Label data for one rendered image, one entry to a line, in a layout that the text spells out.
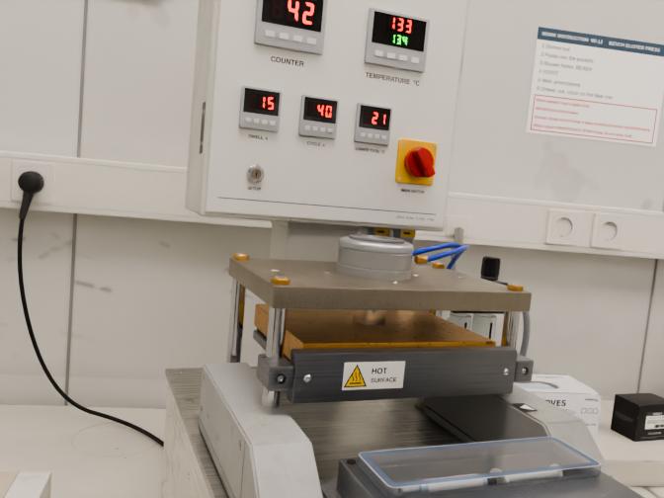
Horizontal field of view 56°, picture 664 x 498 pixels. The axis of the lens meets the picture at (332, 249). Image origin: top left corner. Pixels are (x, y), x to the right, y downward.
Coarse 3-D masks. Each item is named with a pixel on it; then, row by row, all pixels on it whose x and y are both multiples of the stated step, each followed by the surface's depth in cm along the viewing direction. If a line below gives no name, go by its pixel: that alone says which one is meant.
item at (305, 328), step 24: (264, 312) 66; (288, 312) 67; (312, 312) 68; (336, 312) 69; (360, 312) 64; (384, 312) 65; (408, 312) 73; (264, 336) 67; (288, 336) 58; (312, 336) 57; (336, 336) 58; (360, 336) 59; (384, 336) 60; (408, 336) 61; (432, 336) 62; (456, 336) 63; (480, 336) 64; (288, 360) 59
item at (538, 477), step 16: (368, 464) 44; (464, 480) 45; (480, 480) 43; (496, 480) 44; (512, 480) 44; (528, 480) 45; (544, 480) 45; (560, 480) 46; (384, 496) 41; (400, 496) 41; (416, 496) 41
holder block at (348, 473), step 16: (352, 464) 46; (352, 480) 44; (368, 480) 43; (576, 480) 46; (592, 480) 47; (608, 480) 47; (352, 496) 44; (368, 496) 42; (432, 496) 42; (448, 496) 42; (464, 496) 42; (480, 496) 43; (496, 496) 43; (512, 496) 43; (528, 496) 43; (544, 496) 43; (560, 496) 44; (576, 496) 44; (592, 496) 44; (608, 496) 44; (624, 496) 45; (640, 496) 45
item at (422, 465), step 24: (384, 456) 45; (408, 456) 46; (432, 456) 46; (456, 456) 47; (480, 456) 47; (504, 456) 47; (528, 456) 48; (552, 456) 48; (576, 456) 49; (384, 480) 42; (408, 480) 42; (432, 480) 42
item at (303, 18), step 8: (272, 0) 70; (280, 0) 70; (288, 0) 71; (296, 0) 71; (304, 0) 72; (272, 8) 70; (280, 8) 71; (288, 8) 71; (296, 8) 71; (304, 8) 72; (312, 8) 72; (272, 16) 70; (280, 16) 71; (288, 16) 71; (296, 16) 71; (304, 16) 72; (312, 16) 72; (296, 24) 72; (304, 24) 72; (312, 24) 72
